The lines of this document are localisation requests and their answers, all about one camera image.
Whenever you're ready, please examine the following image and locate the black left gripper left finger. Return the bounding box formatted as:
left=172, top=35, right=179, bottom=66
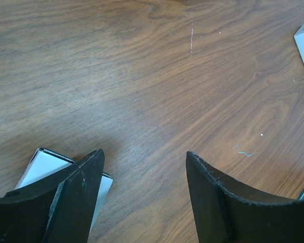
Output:
left=0, top=149, right=105, bottom=242

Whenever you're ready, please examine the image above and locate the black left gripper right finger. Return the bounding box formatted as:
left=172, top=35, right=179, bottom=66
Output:
left=186, top=151, right=304, bottom=242

